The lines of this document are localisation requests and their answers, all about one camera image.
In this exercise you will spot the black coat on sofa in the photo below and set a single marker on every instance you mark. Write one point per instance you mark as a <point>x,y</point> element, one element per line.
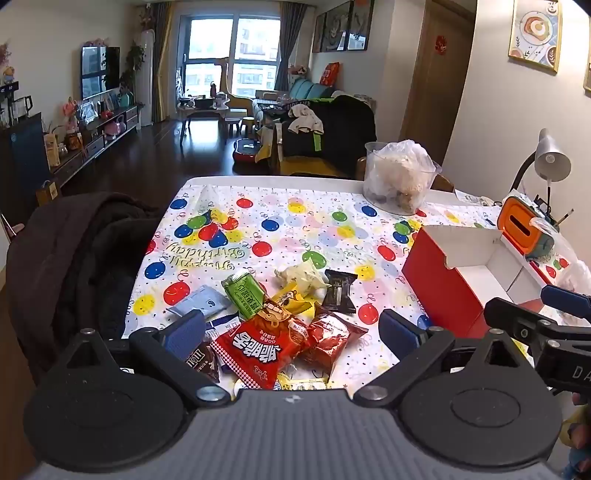
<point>346,129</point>

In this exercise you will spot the dark coat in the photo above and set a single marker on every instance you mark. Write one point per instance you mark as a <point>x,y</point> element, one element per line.
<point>69,258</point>

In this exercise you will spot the white clothes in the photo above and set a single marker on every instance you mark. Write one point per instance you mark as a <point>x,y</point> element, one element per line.
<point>304,117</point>

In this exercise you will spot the paper sheets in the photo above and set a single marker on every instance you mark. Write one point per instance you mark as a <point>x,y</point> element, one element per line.
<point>478,199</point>

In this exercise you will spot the television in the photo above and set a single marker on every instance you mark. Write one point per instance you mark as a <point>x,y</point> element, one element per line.
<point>99,71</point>

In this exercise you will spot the coffee table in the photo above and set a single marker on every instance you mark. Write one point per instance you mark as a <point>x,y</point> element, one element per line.
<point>203,108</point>

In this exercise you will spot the small stool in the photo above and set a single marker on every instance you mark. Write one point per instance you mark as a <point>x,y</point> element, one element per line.
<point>249,127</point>

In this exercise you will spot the small yellow sachet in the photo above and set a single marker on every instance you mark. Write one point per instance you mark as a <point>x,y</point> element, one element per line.
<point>302,382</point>

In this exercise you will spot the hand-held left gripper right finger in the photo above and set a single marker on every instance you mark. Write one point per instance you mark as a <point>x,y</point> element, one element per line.
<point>399,332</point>

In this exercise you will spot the brown paper bag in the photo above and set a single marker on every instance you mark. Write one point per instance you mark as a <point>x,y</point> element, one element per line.
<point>47,193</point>

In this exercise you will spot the dark red snack bag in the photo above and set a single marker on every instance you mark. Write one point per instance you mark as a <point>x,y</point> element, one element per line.
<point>330,341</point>

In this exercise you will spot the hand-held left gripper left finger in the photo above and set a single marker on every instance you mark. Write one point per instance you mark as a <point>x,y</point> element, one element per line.
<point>184,332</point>

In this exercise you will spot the green snack packet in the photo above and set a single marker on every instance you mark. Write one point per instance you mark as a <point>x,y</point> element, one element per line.
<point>242,293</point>

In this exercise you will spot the black snack packet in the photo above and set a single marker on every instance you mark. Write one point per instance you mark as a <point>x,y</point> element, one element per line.
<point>339,290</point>

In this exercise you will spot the clear plastic bag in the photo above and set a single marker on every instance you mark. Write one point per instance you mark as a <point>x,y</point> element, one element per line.
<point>572,272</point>

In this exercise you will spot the clear plastic tub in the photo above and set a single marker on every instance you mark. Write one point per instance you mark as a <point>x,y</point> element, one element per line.
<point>376,194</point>

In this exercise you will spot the red and blue floor toy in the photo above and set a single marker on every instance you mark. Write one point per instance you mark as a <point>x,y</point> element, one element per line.
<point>245,151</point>

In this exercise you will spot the dark framed wall painting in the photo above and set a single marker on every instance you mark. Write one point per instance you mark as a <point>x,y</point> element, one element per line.
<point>337,27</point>
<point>318,32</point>
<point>361,23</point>

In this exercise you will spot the red paper door decoration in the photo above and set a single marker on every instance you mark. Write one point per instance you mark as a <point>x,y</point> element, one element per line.
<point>442,44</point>

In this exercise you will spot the balloon print tablecloth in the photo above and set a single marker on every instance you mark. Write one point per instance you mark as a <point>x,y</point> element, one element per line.
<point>295,230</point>

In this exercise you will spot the brush pen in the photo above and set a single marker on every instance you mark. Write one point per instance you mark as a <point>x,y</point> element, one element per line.
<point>564,218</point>

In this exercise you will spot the black cabinet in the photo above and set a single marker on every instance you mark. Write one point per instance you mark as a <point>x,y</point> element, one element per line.
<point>23,166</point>

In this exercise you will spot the red cardboard box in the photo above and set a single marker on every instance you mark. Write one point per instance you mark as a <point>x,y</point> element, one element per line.
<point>434,286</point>

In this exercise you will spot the red printed cushion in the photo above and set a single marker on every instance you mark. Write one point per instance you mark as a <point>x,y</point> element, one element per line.
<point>330,74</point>

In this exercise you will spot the grey curtain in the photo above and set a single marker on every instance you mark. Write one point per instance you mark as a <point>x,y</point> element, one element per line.
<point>288,41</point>
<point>161,60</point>

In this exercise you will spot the gold framed picture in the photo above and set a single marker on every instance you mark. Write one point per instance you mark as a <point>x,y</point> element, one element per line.
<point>535,32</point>

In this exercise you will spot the large red snack bag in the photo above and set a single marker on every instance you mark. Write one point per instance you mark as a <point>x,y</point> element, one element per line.
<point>258,350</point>

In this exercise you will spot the silver desk lamp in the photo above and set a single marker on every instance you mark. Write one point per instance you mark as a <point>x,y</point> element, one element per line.
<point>551,159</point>

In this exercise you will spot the cream snack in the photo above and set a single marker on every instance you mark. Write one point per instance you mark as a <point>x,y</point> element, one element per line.
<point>302,274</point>

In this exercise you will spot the large window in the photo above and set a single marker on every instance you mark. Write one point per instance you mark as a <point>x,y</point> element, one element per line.
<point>231,60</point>

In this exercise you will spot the light blue packet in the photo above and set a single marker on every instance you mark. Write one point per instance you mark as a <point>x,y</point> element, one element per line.
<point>201,300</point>

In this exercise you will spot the wooden door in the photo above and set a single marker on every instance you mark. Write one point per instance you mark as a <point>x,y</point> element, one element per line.
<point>434,101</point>

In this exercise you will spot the white standing air conditioner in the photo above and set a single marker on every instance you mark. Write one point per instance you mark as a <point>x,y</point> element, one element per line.
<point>146,78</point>

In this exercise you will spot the yellow snack packet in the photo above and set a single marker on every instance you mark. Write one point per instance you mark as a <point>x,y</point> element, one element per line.
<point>300,304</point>

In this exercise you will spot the tv cabinet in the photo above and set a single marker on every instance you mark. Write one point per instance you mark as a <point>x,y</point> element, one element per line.
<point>97,143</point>

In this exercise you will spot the teal sofa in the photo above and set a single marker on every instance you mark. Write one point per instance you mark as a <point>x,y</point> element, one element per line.
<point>304,87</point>

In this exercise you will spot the pink artificial flowers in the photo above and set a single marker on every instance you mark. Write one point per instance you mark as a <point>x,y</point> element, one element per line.
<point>70,113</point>

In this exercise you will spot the white and blue packet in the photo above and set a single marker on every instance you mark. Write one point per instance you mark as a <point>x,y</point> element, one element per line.
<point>224,325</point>

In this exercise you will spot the green house plant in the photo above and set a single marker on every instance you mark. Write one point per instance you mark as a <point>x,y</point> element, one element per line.
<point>134,64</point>

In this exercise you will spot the brown candy packet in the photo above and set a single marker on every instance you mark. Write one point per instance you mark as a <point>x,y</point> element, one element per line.
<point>203,362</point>

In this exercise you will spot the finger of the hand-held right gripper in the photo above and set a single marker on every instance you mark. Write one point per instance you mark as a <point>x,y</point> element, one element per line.
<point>512,318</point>
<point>565,299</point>

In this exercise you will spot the person's right hand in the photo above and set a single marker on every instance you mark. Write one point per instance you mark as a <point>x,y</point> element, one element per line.
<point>581,399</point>

